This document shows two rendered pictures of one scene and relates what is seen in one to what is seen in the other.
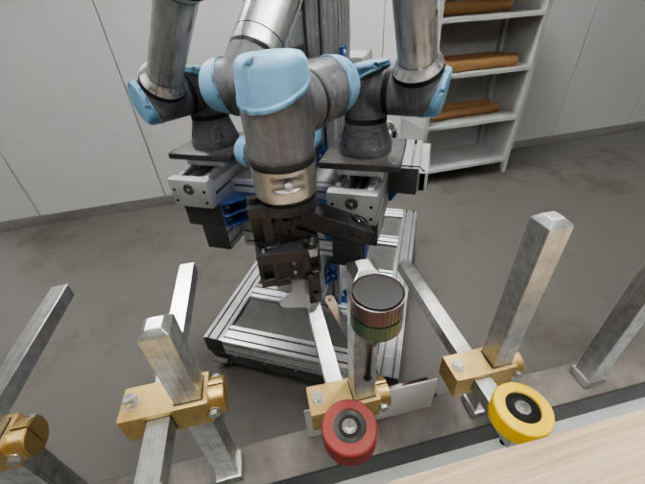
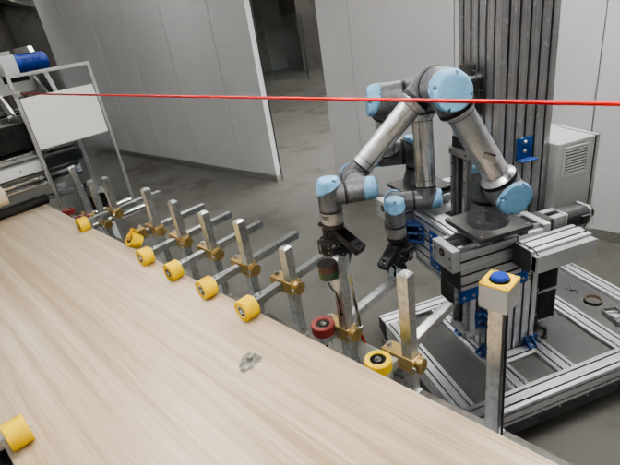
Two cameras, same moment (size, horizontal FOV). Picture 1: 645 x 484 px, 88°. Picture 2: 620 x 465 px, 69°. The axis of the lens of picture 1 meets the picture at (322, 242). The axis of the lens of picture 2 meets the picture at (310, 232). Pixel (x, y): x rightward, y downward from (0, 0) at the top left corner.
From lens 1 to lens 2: 1.22 m
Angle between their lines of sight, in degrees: 50
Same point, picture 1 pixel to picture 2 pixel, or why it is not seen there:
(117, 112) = (442, 125)
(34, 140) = not seen: hidden behind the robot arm
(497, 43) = not seen: outside the picture
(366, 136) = (475, 211)
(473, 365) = (396, 349)
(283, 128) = (322, 201)
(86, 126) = not seen: hidden behind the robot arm
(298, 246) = (330, 243)
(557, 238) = (400, 281)
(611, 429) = (395, 386)
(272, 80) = (319, 187)
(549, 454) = (363, 371)
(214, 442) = (293, 309)
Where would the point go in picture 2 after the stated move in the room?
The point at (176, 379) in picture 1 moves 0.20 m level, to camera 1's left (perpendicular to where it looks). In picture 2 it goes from (285, 269) to (256, 252)
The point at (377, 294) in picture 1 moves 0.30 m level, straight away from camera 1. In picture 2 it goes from (325, 263) to (407, 233)
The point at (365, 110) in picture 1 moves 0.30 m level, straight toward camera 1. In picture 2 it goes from (475, 195) to (409, 220)
